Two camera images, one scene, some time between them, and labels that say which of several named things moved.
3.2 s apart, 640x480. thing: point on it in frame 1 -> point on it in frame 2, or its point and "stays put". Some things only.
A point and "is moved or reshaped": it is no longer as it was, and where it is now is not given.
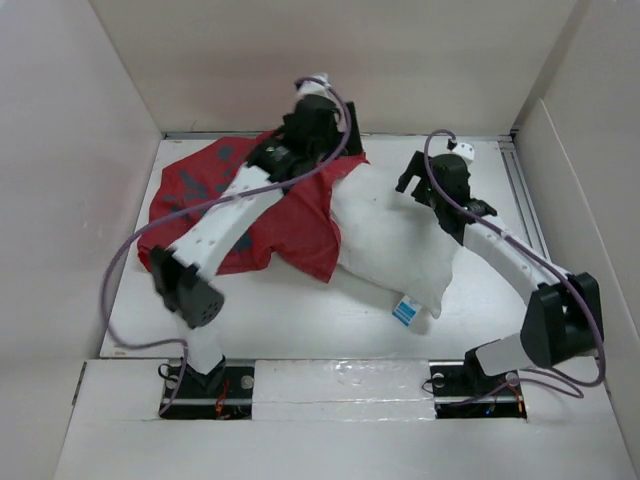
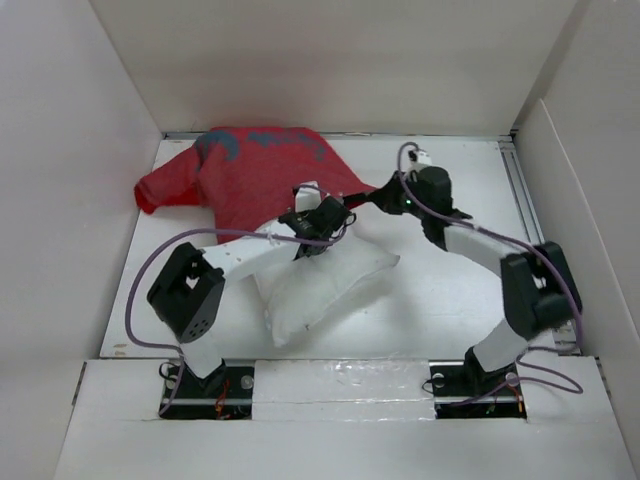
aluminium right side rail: (523, 200) stays put
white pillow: (393, 238) -> (297, 294)
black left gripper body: (326, 148) -> (303, 214)
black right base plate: (464, 390) stays put
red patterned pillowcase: (296, 230) is moved or reshaped
